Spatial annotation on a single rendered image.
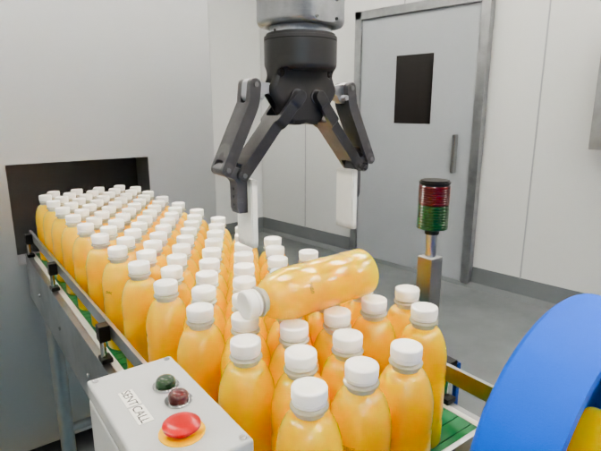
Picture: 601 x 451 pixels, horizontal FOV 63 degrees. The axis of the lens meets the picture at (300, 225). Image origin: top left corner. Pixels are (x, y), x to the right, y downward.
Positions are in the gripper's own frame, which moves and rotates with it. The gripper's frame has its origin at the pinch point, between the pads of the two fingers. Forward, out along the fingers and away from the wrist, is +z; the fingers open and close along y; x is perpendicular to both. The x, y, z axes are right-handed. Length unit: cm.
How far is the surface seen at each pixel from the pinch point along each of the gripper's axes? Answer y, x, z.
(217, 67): 214, 428, -55
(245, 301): -2.1, 9.1, 11.4
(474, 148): 300, 180, 16
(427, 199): 45.5, 18.8, 4.6
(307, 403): -5.0, -7.9, 16.2
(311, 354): 0.6, -1.4, 15.4
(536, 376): 3.1, -26.2, 7.4
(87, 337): -10, 67, 37
